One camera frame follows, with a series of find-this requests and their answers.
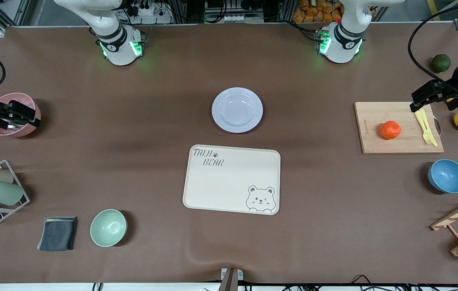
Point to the cream tray with bear print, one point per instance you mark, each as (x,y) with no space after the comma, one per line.
(229,186)

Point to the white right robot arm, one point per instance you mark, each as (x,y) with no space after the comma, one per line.
(117,48)

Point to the pale lavender round plate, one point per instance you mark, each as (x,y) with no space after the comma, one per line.
(237,110)

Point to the white power strip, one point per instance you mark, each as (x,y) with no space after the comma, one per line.
(150,11)

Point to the bamboo cutting board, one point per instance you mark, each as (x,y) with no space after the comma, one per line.
(391,145)

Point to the dark grey folded cloth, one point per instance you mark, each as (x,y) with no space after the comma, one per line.
(57,234)

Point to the pink bowl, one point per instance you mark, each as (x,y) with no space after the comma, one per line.
(18,98)

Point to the orange mandarin fruit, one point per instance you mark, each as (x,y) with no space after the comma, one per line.
(390,130)

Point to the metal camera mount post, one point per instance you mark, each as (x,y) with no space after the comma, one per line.
(230,279)

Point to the pile of orange snack packs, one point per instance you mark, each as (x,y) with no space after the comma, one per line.
(318,11)

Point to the mint green cup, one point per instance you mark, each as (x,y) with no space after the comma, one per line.
(2,192)

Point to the yellow plastic fork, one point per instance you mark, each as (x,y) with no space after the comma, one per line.
(424,129)

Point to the dark green lime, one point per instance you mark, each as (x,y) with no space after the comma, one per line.
(441,63)

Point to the blue bowl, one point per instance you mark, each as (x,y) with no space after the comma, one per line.
(447,176)

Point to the mint green bowl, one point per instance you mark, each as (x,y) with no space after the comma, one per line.
(108,228)

